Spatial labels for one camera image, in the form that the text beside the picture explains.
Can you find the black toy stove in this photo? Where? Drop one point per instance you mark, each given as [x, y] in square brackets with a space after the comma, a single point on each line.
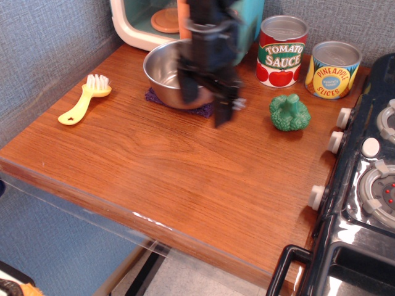
[353, 249]

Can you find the grey stove knob front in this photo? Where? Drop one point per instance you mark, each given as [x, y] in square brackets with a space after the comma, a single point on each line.
[316, 196]

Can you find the purple scrubbing pad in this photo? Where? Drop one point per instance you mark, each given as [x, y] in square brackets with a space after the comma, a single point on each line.
[205, 110]

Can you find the pineapple slices can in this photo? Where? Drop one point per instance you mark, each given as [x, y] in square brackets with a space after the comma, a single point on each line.
[332, 69]

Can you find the black oven door handle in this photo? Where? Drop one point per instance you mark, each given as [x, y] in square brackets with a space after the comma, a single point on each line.
[289, 254]

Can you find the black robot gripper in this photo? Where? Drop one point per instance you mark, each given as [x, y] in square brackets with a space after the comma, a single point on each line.
[209, 59]

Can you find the orange microwave turntable plate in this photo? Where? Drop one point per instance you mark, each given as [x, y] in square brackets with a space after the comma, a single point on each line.
[166, 20]

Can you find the tomato sauce can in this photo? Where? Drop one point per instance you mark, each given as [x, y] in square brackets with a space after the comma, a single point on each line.
[282, 43]

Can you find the stainless steel bowl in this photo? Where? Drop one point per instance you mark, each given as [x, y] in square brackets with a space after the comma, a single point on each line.
[161, 69]

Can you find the grey stove knob rear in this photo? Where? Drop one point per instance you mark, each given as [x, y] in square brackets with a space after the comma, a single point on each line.
[343, 118]

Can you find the grey stove knob middle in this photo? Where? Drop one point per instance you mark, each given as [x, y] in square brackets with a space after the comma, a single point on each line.
[335, 141]

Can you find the grey stove knob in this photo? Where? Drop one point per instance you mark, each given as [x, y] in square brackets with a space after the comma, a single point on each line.
[316, 196]
[335, 141]
[343, 118]

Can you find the yellow dish brush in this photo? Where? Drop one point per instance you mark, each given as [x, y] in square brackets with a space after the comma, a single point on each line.
[96, 86]

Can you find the green toy broccoli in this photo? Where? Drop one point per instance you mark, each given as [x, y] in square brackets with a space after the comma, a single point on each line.
[288, 113]

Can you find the orange fuzzy object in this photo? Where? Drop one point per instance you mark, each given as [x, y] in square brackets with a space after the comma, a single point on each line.
[13, 288]

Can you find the teal toy microwave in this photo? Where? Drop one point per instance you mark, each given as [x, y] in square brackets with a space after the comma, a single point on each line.
[132, 22]

